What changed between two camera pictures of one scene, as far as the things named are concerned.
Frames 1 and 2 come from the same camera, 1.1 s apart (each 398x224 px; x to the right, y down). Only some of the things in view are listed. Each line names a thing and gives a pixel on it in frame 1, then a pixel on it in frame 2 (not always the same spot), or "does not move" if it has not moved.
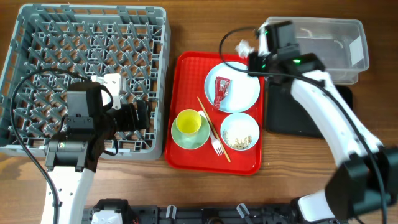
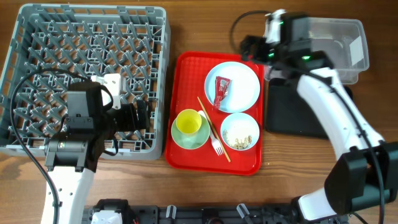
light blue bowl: x=239 y=131 does not move
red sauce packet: x=221 y=89 does not move
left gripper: x=127 y=110 does not move
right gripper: x=254 y=61 to x=258 y=43
